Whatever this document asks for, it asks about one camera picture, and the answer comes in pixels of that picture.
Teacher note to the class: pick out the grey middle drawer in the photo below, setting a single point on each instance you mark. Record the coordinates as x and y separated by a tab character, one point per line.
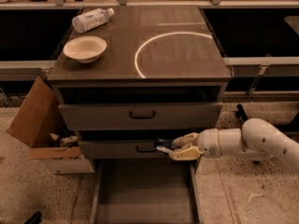
121	149

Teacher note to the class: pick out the grey drawer cabinet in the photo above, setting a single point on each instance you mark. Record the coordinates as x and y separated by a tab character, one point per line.
154	55

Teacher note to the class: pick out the open cardboard box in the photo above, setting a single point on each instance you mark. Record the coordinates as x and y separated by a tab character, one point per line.
37	118

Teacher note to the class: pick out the black object at floor corner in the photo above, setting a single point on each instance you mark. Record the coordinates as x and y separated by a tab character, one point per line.
34	219

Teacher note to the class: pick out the grey open bottom drawer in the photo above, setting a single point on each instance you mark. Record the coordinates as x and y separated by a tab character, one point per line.
146	191

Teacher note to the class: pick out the dark blue snack bar wrapper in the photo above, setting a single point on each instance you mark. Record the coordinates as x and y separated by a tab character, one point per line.
164	146

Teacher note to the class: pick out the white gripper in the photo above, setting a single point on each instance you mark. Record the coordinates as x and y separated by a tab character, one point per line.
207	144

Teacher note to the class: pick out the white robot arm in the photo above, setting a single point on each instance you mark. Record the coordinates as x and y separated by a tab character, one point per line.
256	140

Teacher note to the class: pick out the clear plastic water bottle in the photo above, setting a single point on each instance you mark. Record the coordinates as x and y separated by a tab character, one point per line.
92	19

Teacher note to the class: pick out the white bowl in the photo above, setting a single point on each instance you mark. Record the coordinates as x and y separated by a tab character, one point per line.
85	49

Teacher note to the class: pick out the grey top drawer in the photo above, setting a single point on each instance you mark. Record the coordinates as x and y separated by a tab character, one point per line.
140	116

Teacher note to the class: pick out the crumpled items in box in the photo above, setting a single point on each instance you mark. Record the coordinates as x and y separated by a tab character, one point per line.
64	140

